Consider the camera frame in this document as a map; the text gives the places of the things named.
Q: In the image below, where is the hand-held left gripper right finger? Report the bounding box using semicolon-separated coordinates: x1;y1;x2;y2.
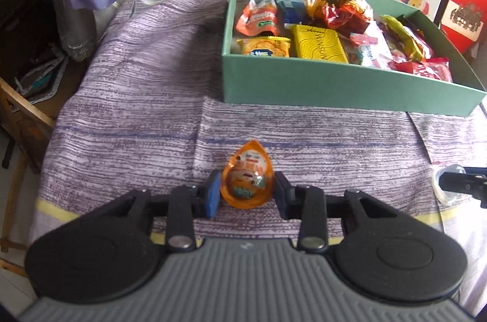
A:
274;172;419;253

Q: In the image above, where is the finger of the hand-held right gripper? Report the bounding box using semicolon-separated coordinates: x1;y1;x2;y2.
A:
437;167;487;209

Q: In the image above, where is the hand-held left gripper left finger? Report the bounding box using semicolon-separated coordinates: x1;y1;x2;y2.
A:
82;170;222;252

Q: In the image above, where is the translucent jelly cup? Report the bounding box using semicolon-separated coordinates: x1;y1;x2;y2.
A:
432;163;464;204

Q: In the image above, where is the small yellow candy packet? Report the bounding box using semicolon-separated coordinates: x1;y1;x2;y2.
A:
221;140;275;209

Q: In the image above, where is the green cardboard box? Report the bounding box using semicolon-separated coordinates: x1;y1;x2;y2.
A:
221;0;487;117

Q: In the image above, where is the large red snack packet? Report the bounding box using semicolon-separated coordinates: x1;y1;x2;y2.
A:
396;57;453;83

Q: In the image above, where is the yellow cracker packet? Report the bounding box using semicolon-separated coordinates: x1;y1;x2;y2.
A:
236;36;292;59

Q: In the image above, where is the yellow wavy-line packet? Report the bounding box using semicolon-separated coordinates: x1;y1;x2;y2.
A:
291;24;350;64

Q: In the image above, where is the pink blue cartoon packet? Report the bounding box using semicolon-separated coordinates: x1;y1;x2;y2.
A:
358;44;394;69

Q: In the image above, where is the long yellow-green snack packet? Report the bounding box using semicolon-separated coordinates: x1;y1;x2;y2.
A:
380;14;434;62

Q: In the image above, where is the pink candy packet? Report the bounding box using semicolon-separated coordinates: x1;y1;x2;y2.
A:
349;33;381;48

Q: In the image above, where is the orange white sachet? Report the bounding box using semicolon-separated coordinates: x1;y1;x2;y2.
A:
235;0;281;37

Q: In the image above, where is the blue white snack packet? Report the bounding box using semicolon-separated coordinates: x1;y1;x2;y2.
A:
278;0;308;26

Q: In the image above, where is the small red snack packet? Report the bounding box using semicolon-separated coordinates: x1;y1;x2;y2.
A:
326;8;366;38

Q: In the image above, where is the orange yellow noodle snack packet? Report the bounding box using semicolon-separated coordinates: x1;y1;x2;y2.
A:
303;0;332;23

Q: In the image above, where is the orange packet with silver seal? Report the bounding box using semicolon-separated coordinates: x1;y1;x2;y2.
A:
331;0;375;29

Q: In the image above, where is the red paper box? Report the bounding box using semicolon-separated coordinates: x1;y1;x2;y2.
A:
439;0;487;56

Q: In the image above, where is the wooden chair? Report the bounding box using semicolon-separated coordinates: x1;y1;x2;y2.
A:
0;0;58;269

